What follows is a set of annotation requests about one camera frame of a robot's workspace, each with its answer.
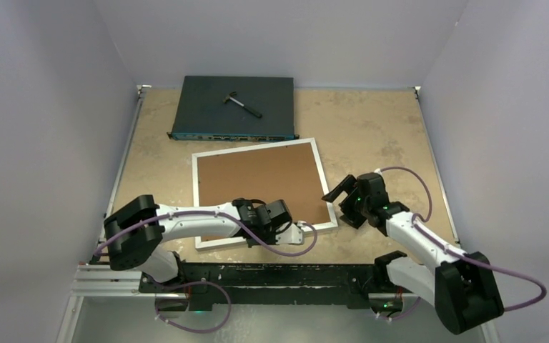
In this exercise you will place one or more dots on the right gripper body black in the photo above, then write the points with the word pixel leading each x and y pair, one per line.
pixel 355 203

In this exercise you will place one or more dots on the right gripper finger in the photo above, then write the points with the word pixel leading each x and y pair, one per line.
pixel 352 218
pixel 347 185

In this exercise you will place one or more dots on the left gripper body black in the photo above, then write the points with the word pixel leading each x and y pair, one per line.
pixel 269 234

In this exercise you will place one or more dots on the white picture frame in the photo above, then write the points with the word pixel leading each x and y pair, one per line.
pixel 194 189

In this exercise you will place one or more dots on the brown cardboard backing board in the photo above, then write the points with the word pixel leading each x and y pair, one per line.
pixel 265 175

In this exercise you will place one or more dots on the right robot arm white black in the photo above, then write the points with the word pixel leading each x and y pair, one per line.
pixel 460 286

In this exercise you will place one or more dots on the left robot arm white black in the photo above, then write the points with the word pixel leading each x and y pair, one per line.
pixel 135 232

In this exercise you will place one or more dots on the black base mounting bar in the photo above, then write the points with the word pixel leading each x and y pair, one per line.
pixel 355 286

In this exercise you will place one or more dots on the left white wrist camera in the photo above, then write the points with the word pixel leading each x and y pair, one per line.
pixel 293 233

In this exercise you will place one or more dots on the dark network switch box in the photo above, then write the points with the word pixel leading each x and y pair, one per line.
pixel 202 116

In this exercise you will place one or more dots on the small black-handled hammer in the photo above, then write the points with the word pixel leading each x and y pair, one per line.
pixel 231 98

